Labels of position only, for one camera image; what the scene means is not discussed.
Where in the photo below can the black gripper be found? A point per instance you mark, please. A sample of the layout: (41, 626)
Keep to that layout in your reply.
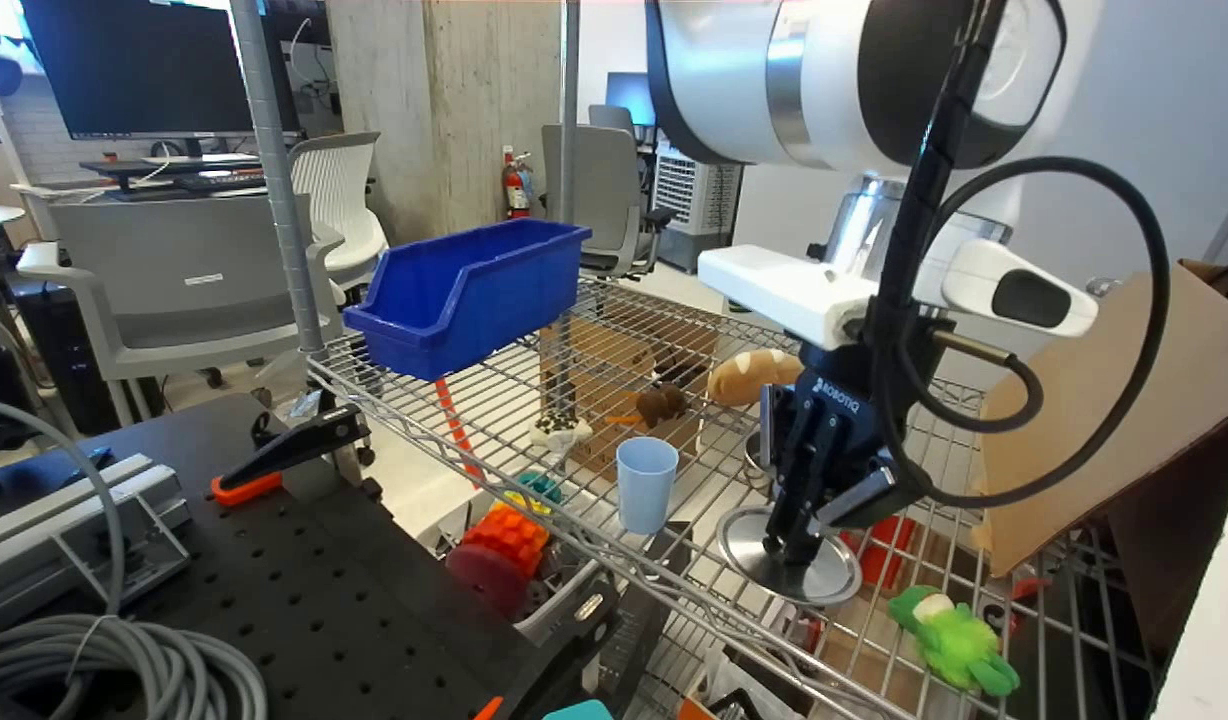
(844, 421)

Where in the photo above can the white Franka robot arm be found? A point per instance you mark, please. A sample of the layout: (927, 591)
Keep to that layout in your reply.
(826, 81)

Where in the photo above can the small silver pot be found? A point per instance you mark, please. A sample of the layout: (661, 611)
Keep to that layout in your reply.
(834, 597)

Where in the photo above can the red flat item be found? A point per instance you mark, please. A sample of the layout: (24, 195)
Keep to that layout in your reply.
(885, 545)

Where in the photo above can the bread loaf toy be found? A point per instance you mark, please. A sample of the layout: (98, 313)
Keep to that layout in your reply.
(752, 377)

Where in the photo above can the light blue plastic cup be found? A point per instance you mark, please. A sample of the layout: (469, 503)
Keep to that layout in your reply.
(644, 483)

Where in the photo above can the small brown round object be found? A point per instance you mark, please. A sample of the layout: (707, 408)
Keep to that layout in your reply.
(656, 402)

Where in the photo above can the green plastic toy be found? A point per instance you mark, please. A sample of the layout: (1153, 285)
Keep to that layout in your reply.
(955, 642)

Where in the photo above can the wooden board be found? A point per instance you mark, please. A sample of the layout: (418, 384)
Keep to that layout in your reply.
(612, 362)

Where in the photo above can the brown cardboard box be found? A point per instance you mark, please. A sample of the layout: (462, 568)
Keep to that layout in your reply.
(1105, 413)

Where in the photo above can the rainbow stacking toy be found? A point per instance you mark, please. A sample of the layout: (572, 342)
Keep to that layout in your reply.
(504, 540)

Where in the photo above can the teal plastic item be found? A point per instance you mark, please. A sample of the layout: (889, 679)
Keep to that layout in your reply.
(577, 708)

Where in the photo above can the orange thin tube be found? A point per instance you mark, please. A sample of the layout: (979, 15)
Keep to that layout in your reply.
(455, 421)

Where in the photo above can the grey chair high back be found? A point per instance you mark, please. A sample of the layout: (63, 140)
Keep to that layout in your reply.
(593, 183)

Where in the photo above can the blue plastic bin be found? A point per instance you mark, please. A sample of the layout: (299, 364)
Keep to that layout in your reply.
(467, 303)

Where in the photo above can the red fire extinguisher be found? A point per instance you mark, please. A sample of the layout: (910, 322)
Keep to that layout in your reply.
(518, 184)

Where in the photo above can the small blue-lit monitor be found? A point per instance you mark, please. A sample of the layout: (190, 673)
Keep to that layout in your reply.
(635, 96)

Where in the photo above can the black bar clamp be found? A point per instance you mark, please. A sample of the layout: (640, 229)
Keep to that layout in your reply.
(294, 451)

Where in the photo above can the white office chair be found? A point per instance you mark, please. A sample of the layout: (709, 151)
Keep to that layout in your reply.
(337, 200)

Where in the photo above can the grey office chair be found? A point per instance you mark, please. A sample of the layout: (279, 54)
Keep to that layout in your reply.
(184, 285)

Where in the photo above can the large black monitor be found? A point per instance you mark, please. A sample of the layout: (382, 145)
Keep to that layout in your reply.
(133, 63)

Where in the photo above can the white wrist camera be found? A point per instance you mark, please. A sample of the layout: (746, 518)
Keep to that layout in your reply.
(1025, 295)

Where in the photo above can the aluminium rail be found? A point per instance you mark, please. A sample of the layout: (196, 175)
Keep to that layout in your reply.
(66, 524)

